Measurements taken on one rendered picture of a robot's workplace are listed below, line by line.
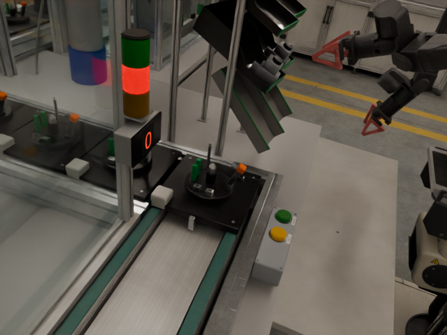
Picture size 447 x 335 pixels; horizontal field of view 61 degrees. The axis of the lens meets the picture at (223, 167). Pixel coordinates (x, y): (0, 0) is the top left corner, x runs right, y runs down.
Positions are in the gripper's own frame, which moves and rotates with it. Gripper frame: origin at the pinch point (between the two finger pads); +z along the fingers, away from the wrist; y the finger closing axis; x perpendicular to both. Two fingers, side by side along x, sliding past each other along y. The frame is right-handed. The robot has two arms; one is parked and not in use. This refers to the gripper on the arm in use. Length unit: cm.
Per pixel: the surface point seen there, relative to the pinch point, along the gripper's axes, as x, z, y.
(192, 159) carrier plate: 22.2, 37.0, 18.3
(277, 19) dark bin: -10.0, 11.2, -2.7
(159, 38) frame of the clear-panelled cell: -8, 90, -49
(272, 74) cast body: 4.0, 14.3, 0.5
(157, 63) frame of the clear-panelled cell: 3, 95, -49
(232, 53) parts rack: -4.8, 21.4, 7.9
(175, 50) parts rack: -8.7, 37.3, 11.1
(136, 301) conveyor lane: 33, 27, 62
